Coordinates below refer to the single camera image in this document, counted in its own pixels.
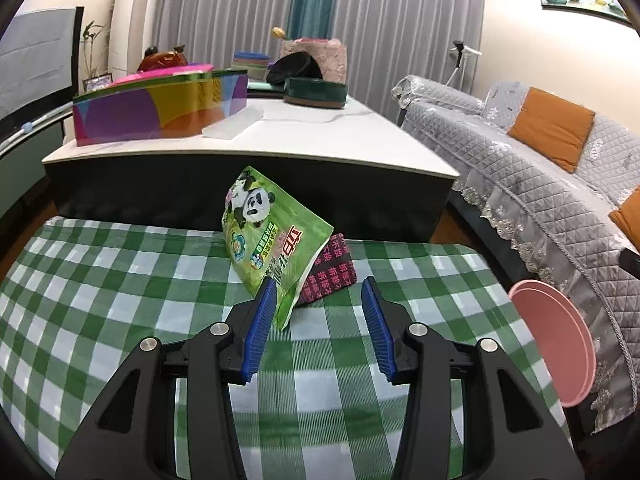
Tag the colourful rectangular box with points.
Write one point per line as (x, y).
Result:
(140, 115)

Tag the television with grey cover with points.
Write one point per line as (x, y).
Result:
(35, 60)

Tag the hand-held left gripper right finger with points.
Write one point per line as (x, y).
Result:
(377, 330)

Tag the pink plastic bin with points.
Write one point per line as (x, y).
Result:
(550, 335)

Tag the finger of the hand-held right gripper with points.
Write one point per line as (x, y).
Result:
(631, 264)

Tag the white floor stand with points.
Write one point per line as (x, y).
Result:
(460, 57)

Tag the yellow tulip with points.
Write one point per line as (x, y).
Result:
(279, 33)

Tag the white flat translucent box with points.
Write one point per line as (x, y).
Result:
(232, 122)

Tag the television stand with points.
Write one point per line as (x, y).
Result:
(25, 160)

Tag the stack of coloured bowls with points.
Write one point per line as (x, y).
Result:
(250, 65)

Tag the green round tin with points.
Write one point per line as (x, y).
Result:
(315, 92)

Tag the green panda print bag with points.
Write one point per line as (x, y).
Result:
(265, 230)

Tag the pink lace basket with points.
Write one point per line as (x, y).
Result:
(325, 57)

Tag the sofa with grey quilted cover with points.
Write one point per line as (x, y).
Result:
(525, 195)

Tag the red brown teapot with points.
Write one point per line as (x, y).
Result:
(160, 60)

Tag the photo frame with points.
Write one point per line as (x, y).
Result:
(97, 83)

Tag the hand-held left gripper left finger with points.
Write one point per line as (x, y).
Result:
(260, 330)

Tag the bamboo plant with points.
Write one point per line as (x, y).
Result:
(92, 45)

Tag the maroon patterned package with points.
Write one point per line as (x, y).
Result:
(332, 270)

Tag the green checked tablecloth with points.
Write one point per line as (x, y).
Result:
(125, 285)

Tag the light green tray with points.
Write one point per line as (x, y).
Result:
(265, 89)

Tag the teal curtain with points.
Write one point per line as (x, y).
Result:
(315, 0)

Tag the white floor air conditioner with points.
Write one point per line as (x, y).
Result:
(132, 20)

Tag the black hat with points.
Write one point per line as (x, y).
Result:
(292, 67)

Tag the pink plastic lid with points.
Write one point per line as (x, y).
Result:
(165, 71)

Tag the grey sheer curtain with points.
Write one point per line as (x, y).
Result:
(225, 10)

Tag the white top coffee table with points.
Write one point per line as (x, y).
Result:
(325, 145)

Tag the orange cushion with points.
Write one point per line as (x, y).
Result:
(627, 220)
(550, 127)

